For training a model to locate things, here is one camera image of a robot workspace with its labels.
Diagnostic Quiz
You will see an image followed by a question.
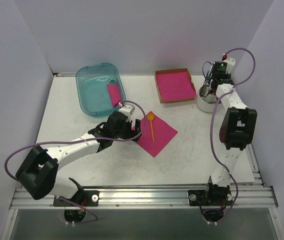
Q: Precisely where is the orange plastic spoon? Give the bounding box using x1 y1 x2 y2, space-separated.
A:
146 112 155 142

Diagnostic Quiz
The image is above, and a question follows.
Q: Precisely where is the pink paper napkin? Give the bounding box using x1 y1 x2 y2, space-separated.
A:
137 114 178 158

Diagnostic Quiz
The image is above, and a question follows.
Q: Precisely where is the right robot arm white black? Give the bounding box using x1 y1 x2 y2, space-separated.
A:
203 58 257 205

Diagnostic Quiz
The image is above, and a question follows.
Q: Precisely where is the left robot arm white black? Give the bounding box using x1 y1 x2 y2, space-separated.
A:
16 111 141 206

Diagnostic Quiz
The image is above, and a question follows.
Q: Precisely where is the rolled pink napkin in bin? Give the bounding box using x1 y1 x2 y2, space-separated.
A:
107 83 122 108

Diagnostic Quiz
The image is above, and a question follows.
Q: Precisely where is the brown cardboard napkin tray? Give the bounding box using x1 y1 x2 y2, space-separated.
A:
154 67 197 104

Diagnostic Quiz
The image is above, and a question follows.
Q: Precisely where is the pink napkin stack in tray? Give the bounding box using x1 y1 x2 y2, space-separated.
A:
156 71 195 101

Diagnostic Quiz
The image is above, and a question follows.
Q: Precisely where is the white utensil holder cup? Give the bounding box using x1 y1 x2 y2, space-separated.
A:
196 86 217 113

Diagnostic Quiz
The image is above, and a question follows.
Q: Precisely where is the teal transparent plastic bin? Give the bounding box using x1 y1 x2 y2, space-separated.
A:
76 63 126 118

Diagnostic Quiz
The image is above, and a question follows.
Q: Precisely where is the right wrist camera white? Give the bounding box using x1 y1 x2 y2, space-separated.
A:
222 54 236 73

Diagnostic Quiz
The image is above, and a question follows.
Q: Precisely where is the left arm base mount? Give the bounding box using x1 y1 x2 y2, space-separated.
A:
53 190 100 226

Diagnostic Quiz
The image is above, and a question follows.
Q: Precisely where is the aluminium right side rail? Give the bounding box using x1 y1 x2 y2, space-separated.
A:
246 145 266 187

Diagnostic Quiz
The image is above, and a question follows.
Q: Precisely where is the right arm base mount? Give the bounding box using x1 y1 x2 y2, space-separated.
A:
188 186 233 225

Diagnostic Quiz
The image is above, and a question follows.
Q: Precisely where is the aluminium front rail frame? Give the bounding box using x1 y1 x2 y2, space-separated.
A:
1 185 284 240

